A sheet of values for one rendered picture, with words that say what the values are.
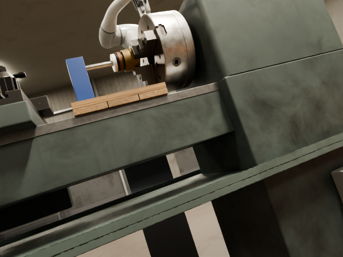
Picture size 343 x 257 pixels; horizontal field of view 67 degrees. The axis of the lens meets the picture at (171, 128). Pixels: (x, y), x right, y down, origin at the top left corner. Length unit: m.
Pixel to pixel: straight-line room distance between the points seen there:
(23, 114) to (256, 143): 0.70
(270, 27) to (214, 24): 0.23
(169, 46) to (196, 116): 0.27
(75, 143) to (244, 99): 0.56
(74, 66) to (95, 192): 7.53
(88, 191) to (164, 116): 7.67
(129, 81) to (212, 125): 8.02
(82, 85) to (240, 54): 0.56
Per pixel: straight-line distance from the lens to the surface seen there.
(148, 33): 0.99
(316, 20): 1.28
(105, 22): 1.77
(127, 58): 1.03
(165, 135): 0.83
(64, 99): 8.91
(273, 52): 1.06
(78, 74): 1.00
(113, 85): 8.82
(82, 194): 8.48
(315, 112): 1.09
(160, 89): 0.85
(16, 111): 0.78
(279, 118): 0.98
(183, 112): 0.87
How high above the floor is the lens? 0.66
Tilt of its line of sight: 6 degrees up
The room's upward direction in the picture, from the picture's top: 18 degrees counter-clockwise
